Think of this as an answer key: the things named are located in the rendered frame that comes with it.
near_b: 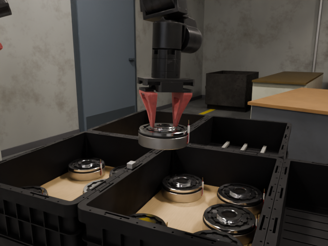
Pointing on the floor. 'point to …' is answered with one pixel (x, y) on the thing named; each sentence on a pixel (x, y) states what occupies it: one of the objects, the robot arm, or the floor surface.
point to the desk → (299, 120)
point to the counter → (285, 83)
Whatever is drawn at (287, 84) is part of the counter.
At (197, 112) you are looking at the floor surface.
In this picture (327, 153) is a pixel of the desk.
